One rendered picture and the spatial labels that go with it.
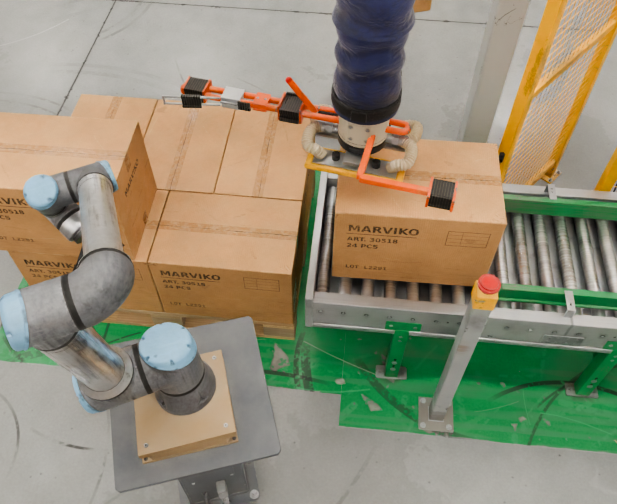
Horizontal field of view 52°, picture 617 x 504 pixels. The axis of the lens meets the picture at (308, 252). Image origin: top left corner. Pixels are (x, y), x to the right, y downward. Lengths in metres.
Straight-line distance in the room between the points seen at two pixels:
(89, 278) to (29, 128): 1.53
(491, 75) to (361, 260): 1.27
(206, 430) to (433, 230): 1.04
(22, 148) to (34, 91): 1.88
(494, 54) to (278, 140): 1.08
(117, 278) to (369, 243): 1.26
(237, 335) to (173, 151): 1.18
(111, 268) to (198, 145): 1.83
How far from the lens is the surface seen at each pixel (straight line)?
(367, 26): 1.86
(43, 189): 1.82
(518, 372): 3.12
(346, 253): 2.44
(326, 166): 2.20
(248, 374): 2.14
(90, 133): 2.67
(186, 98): 2.30
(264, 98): 2.26
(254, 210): 2.80
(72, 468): 2.97
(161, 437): 2.02
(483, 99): 3.39
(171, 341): 1.85
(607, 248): 2.93
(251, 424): 2.07
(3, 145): 2.75
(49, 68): 4.72
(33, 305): 1.32
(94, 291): 1.31
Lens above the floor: 2.67
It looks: 53 degrees down
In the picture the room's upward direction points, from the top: straight up
